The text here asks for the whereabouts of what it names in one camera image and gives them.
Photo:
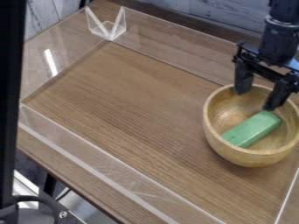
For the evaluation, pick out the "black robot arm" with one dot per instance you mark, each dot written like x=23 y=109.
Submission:
x=284 y=10

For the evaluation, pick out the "green rectangular block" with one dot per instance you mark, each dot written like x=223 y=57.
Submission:
x=252 y=129

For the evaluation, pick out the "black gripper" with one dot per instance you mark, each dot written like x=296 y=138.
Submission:
x=276 y=52

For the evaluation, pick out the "brown wooden bowl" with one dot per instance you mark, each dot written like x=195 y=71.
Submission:
x=227 y=109

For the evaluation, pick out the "clear acrylic tray wall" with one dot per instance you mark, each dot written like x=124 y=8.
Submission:
x=115 y=82

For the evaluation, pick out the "black table leg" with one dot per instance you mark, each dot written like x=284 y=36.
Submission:
x=49 y=185

